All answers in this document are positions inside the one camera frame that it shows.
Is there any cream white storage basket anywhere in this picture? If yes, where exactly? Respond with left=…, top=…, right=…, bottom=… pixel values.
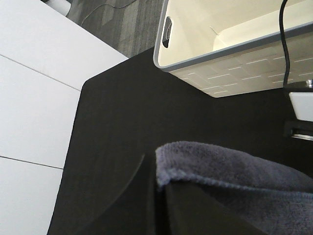
left=153, top=0, right=313, bottom=98

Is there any grey microfibre towel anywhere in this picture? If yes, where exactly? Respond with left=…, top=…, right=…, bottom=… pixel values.
left=156, top=141, right=313, bottom=235

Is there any black felt table mat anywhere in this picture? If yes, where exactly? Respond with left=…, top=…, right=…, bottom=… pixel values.
left=48, top=49, right=313, bottom=235

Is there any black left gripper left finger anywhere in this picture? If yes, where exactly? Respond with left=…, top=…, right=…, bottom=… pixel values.
left=83, top=155, right=156, bottom=235

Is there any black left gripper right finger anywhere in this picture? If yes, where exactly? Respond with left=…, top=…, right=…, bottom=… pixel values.
left=165, top=182, right=264, bottom=235

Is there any black cable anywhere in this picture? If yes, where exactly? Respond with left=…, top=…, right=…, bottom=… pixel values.
left=279, top=0, right=291, bottom=86

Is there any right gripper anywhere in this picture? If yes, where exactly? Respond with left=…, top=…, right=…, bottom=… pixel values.
left=284, top=79, right=313, bottom=141

